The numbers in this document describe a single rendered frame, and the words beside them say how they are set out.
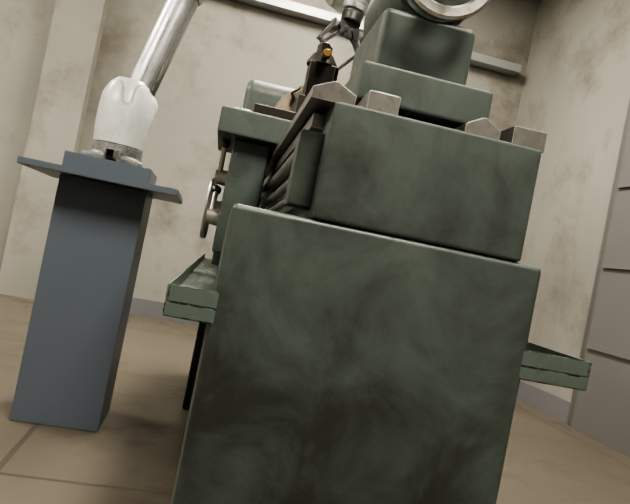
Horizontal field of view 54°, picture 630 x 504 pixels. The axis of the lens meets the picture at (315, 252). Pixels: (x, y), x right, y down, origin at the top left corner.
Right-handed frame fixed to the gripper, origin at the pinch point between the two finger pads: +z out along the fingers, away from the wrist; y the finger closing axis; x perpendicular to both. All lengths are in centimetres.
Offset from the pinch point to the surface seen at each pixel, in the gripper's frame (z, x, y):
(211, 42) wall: -65, 250, 4
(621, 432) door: 103, 2, 202
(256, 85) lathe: 11.7, 21.5, -19.8
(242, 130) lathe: 46, -68, -45
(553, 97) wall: -96, 139, 224
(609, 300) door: 40, 31, 203
